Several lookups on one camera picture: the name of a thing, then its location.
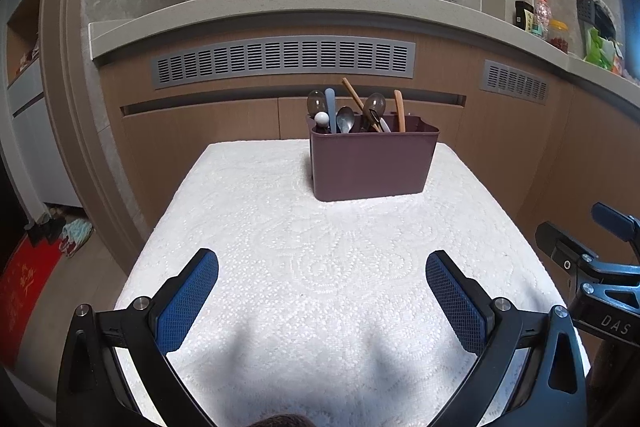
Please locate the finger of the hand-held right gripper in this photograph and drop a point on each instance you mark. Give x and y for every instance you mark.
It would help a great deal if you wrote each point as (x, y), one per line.
(616, 218)
(555, 241)

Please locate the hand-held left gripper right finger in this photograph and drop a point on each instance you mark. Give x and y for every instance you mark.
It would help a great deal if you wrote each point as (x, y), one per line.
(457, 302)

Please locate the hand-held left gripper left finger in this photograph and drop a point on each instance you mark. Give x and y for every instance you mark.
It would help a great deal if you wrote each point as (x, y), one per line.
(187, 297)

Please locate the brown plastic utensil holder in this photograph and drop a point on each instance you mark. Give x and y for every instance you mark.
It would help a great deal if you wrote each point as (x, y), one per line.
(370, 167)

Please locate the wooden spoon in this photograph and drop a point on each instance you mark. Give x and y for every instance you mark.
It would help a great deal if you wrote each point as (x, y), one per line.
(399, 109)

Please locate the metal spoon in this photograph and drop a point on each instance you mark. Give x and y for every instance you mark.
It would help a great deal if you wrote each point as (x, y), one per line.
(345, 119)
(375, 103)

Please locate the white ball-ended utensil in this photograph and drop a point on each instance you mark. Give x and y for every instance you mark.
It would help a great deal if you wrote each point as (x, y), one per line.
(321, 119)

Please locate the light blue slippers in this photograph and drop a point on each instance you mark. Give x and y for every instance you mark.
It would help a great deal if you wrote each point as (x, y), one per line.
(77, 231)

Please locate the white textured table cloth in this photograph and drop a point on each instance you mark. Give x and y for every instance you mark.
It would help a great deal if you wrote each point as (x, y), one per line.
(300, 232)

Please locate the dark shoes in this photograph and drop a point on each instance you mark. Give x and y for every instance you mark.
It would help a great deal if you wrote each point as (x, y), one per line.
(42, 228)

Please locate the short grey vent grille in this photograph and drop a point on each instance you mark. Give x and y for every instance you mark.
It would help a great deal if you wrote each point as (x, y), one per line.
(515, 82)

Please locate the wooden kitchen cabinet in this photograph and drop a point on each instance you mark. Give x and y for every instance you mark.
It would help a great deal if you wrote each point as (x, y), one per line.
(200, 132)

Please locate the green plastic bag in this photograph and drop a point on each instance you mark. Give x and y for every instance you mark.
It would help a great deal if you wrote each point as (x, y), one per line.
(600, 49)

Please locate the jar with yellow lid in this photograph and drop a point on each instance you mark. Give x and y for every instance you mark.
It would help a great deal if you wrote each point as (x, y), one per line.
(558, 36)

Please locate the plastic bottle with orange cap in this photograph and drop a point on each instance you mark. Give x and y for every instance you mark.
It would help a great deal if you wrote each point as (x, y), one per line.
(542, 14)

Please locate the black packet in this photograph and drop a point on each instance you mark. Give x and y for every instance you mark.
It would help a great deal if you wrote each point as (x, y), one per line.
(524, 16)

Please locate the wooden chopstick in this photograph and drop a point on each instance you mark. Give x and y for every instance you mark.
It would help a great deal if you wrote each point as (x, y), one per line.
(352, 94)

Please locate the white side cabinet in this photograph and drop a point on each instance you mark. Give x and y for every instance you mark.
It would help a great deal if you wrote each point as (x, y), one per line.
(35, 117)

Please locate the long grey vent grille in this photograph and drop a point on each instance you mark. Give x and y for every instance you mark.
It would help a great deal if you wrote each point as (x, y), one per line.
(285, 62)

